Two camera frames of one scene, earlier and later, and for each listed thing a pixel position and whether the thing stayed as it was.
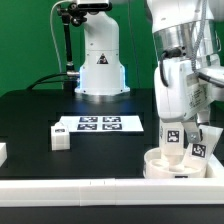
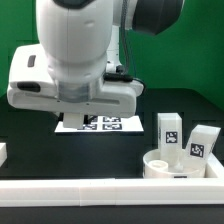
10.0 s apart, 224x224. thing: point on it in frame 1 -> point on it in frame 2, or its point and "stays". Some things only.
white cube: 60,137 -> 73,120
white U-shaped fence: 208,190 stays
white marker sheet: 103,123 stays
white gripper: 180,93 -> 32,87
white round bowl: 156,166 stays
